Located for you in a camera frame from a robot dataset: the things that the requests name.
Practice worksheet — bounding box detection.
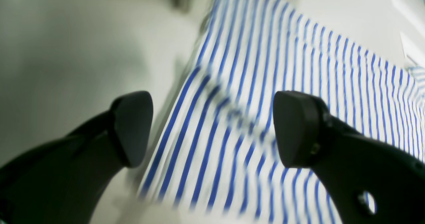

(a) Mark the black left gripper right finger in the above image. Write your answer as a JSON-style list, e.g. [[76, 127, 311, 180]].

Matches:
[[273, 91, 425, 224]]

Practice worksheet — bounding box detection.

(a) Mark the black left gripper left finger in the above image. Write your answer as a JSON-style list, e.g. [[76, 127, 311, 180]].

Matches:
[[0, 91, 153, 224]]

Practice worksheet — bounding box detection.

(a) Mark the blue white striped T-shirt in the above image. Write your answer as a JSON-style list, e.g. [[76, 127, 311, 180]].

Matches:
[[139, 0, 424, 224]]

